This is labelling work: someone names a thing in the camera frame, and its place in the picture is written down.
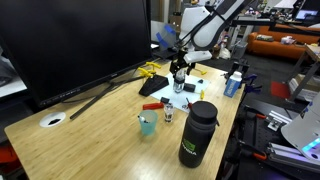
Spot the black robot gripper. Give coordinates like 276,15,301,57
169,50,195,75

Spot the clear glass bottle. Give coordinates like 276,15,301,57
173,69,186,93

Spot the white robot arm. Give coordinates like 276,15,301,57
170,0,252,76

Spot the white paper board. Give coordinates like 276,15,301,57
151,73,210,113

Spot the large black water bottle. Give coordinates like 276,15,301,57
178,101,219,168

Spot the black rectangular block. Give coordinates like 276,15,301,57
183,83,196,92

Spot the black wedge stand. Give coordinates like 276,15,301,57
139,75,169,97

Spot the yellow clamp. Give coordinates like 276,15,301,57
138,62,161,77

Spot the small clear glass jar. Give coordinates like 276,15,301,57
164,103,174,122

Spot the red marker pen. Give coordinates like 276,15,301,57
142,102,164,110

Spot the blue water carton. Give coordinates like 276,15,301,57
224,71,242,98

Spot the teal plastic cup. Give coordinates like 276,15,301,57
138,110,158,135

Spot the orange sofa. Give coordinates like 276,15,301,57
247,25,320,61

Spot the large black monitor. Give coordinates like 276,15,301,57
0,0,152,107

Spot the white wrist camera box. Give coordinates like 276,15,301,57
184,51,212,63

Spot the orange black handled screwdriver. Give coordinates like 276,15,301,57
186,98,192,109

